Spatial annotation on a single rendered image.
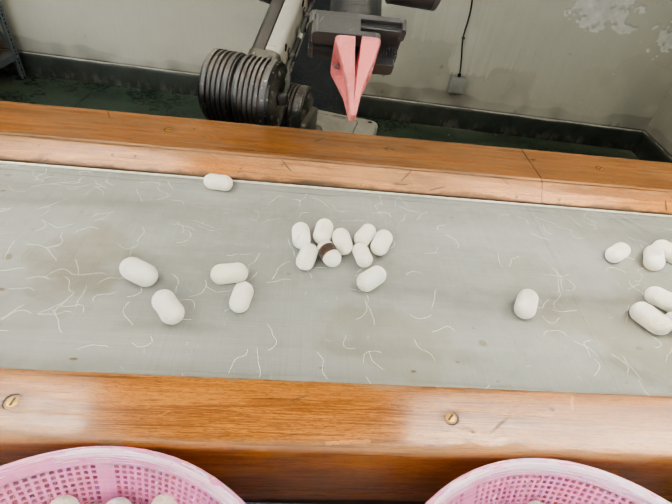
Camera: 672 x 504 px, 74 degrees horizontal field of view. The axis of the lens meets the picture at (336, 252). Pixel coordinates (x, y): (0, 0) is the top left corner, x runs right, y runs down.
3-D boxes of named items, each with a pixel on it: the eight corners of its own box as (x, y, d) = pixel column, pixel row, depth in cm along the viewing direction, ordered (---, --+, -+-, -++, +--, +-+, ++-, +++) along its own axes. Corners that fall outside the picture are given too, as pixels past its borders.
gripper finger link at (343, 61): (403, 106, 45) (405, 22, 46) (332, 100, 44) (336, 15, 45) (389, 135, 51) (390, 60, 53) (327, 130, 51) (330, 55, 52)
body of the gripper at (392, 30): (407, 34, 46) (408, -29, 47) (309, 25, 45) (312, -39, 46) (393, 69, 52) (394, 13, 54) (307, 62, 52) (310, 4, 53)
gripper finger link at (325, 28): (380, 104, 44) (382, 20, 46) (308, 99, 44) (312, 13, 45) (368, 133, 51) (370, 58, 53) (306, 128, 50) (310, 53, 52)
